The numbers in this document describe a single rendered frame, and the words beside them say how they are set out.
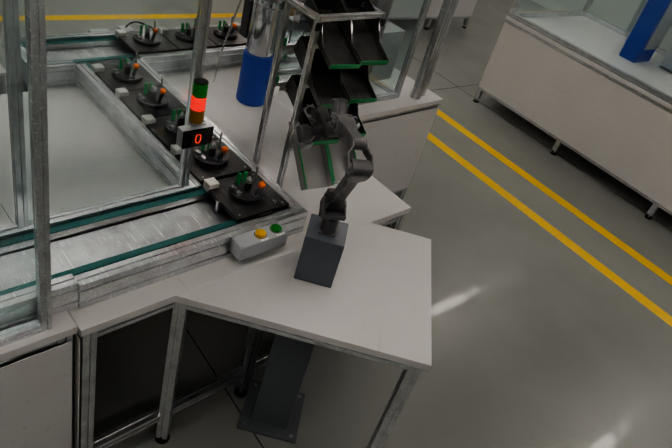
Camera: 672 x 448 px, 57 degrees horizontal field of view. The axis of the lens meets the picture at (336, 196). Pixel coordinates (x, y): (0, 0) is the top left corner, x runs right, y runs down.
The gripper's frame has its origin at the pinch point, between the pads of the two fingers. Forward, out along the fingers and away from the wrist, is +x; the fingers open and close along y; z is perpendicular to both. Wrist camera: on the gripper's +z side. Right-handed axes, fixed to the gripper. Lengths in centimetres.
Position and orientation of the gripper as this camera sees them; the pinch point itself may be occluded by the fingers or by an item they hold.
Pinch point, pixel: (307, 131)
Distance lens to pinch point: 226.2
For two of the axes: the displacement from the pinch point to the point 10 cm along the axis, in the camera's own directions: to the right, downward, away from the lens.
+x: -7.3, 0.1, 6.8
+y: -6.7, 2.0, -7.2
